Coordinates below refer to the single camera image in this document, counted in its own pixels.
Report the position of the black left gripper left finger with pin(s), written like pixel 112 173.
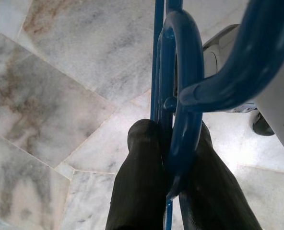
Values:
pixel 139 179

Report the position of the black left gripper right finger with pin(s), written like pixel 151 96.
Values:
pixel 214 203

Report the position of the blue plastic hanger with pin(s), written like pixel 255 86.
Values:
pixel 187 143

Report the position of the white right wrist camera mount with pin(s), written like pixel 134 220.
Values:
pixel 281 119

